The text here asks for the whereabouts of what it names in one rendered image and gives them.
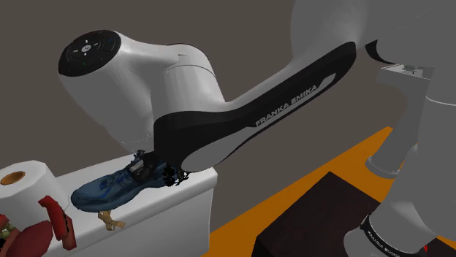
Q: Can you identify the blue sports shoe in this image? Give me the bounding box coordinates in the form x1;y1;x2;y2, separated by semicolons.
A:
70;158;179;214

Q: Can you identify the small tan figure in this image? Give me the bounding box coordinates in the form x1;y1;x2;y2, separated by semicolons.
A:
97;210;126;232

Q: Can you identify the red toy figure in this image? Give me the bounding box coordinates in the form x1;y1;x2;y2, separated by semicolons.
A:
0;195;77;257

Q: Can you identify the white toilet paper roll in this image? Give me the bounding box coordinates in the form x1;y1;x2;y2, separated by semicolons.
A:
0;160;69;222

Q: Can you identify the dark robot stand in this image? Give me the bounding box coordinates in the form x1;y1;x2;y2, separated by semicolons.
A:
251;171;456;257

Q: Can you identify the grey pedestal sink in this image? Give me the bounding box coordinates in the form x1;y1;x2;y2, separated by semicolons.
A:
365;63;435;179

